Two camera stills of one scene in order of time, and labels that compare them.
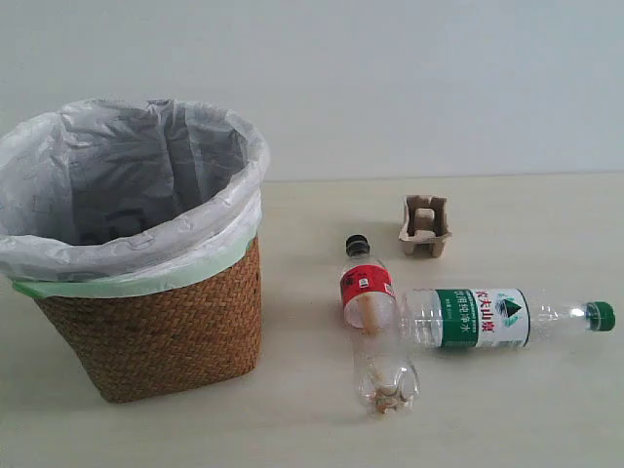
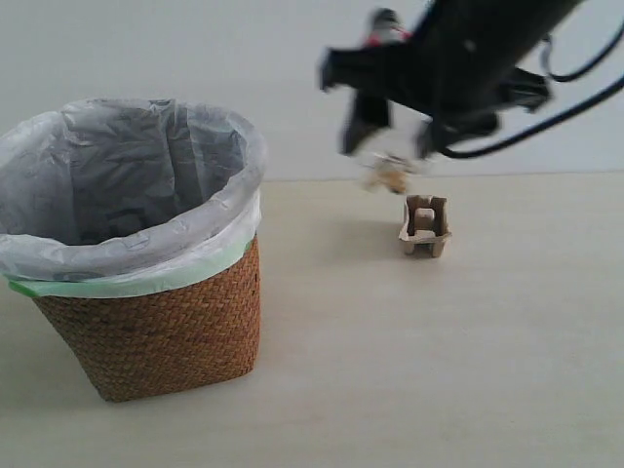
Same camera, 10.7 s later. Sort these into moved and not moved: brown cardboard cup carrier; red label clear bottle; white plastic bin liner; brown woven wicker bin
Moved: red label clear bottle
Not moved: white plastic bin liner; brown cardboard cup carrier; brown woven wicker bin
